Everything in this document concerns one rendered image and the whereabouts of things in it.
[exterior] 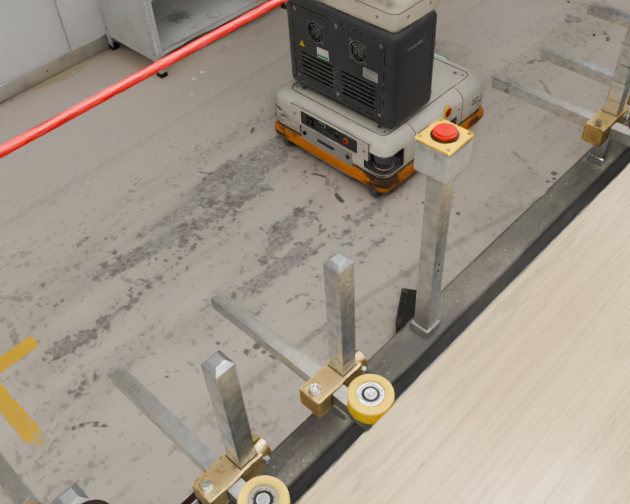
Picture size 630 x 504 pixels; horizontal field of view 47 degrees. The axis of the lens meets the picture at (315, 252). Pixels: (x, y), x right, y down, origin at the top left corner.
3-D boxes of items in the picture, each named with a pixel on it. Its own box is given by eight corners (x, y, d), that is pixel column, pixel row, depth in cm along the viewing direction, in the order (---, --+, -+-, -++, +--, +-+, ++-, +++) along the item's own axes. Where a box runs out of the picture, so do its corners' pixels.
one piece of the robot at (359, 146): (367, 162, 272) (367, 145, 266) (290, 120, 293) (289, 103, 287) (371, 159, 273) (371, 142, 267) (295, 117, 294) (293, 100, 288)
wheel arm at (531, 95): (490, 90, 194) (492, 76, 191) (497, 84, 196) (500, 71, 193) (643, 156, 173) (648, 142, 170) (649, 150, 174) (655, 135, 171)
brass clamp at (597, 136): (578, 138, 179) (583, 122, 175) (605, 113, 185) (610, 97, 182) (601, 148, 176) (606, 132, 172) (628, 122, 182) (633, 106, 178)
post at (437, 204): (410, 328, 155) (422, 168, 122) (424, 315, 157) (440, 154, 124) (426, 339, 153) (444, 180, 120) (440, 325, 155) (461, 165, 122)
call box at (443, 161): (412, 172, 122) (414, 136, 117) (437, 152, 126) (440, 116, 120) (445, 190, 119) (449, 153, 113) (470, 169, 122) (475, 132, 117)
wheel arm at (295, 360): (212, 310, 148) (208, 297, 145) (224, 301, 150) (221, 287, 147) (372, 439, 127) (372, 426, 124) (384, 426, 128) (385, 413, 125)
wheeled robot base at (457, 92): (384, 202, 279) (386, 152, 261) (272, 136, 311) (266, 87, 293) (485, 122, 310) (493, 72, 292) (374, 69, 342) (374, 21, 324)
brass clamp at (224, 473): (193, 494, 120) (188, 481, 117) (252, 440, 127) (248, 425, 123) (217, 519, 117) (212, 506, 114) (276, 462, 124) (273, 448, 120)
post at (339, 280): (332, 418, 146) (322, 259, 111) (343, 407, 147) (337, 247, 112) (345, 428, 144) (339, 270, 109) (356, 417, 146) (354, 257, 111)
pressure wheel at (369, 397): (350, 448, 126) (349, 415, 117) (345, 408, 131) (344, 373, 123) (395, 444, 126) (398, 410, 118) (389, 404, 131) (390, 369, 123)
